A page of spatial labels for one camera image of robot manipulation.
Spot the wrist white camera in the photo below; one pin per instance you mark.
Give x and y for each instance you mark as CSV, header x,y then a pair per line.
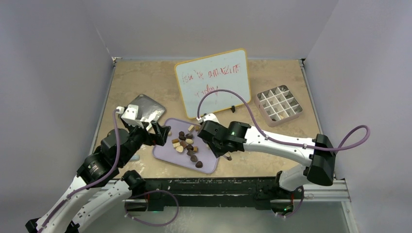
x,y
129,115
207,117

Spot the yellow framed whiteboard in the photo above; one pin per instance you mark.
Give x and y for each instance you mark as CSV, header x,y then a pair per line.
x,y
214,83

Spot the lilac plastic tray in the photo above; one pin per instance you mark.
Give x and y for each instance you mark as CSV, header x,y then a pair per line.
x,y
168,152

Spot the silver metal box lid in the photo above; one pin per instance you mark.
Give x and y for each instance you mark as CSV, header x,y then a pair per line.
x,y
148,108

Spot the dark heart chocolate front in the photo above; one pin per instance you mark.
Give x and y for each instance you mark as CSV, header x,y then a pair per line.
x,y
199,164

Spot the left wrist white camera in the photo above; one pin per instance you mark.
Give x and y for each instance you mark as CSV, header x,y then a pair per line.
x,y
129,115

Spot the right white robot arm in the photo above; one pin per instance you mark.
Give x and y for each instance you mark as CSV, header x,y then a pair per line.
x,y
315,161

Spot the metal tweezers black tips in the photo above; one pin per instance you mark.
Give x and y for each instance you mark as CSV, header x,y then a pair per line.
x,y
227,156

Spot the white heart chocolate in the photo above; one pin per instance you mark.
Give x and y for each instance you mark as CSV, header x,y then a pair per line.
x,y
180,149

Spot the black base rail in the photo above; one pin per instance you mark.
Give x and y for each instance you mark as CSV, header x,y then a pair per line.
x,y
261,193

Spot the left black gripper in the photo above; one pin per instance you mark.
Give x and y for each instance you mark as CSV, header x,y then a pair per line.
x,y
161,131

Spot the light blue marker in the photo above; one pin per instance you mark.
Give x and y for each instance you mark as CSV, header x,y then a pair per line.
x,y
135,157

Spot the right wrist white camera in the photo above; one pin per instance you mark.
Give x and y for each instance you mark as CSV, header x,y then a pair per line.
x,y
207,117

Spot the dark round chocolate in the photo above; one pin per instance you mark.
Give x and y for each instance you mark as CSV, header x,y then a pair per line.
x,y
189,135

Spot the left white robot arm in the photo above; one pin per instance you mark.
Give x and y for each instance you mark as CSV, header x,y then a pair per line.
x,y
74,210

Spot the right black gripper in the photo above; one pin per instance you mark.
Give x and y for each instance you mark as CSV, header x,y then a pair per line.
x,y
218,152

